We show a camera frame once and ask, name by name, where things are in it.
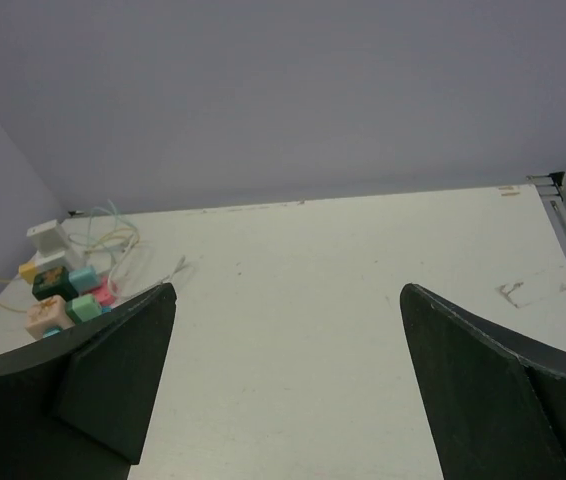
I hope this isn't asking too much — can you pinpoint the yellow charger plug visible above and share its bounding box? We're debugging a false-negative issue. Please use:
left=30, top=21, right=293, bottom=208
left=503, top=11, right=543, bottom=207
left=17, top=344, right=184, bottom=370
left=18, top=261, right=39, bottom=285

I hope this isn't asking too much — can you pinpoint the dark green dragon charger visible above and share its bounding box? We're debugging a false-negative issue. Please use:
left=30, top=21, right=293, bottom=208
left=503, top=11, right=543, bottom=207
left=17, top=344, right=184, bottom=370
left=32, top=266, right=79, bottom=301

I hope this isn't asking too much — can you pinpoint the mint green usb cable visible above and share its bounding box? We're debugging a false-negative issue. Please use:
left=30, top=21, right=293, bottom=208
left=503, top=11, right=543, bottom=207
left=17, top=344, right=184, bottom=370
left=67, top=199, right=137, bottom=251

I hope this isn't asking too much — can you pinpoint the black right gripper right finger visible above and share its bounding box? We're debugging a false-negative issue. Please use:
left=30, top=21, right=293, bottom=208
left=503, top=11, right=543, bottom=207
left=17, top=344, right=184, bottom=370
left=400, top=284, right=566, bottom=479

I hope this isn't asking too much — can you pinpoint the white power strip cord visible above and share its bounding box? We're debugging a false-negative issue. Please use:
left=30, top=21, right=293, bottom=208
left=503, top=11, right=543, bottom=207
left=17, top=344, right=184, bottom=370
left=107, top=243, right=195, bottom=301

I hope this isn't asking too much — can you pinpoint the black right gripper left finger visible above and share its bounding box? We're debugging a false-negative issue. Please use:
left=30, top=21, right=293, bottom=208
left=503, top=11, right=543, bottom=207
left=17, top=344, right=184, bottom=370
left=0, top=283, right=177, bottom=479

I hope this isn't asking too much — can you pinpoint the mint green charger plug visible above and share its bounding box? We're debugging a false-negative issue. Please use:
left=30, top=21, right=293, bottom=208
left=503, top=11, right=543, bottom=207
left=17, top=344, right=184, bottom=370
left=65, top=294, right=102, bottom=325

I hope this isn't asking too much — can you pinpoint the white power strip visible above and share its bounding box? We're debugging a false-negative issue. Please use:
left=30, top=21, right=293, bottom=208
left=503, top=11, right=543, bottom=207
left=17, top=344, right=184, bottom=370
left=34, top=248, right=111, bottom=312

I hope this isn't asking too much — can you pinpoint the beige dragon charger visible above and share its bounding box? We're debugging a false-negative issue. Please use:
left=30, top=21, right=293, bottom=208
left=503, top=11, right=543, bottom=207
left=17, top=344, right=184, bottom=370
left=25, top=295, right=75, bottom=340

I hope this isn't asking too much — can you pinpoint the white cube socket adapter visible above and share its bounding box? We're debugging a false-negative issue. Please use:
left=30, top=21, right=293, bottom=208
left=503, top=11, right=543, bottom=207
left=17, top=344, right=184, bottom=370
left=26, top=219, right=70, bottom=256

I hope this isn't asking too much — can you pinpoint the light blue charger plug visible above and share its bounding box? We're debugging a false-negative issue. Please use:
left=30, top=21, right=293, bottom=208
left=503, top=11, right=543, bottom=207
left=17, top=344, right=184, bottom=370
left=68, top=266, right=101, bottom=295

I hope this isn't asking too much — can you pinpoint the pink charger plug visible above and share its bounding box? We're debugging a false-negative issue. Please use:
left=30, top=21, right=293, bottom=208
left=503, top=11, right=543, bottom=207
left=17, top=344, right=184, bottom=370
left=91, top=283, right=116, bottom=307

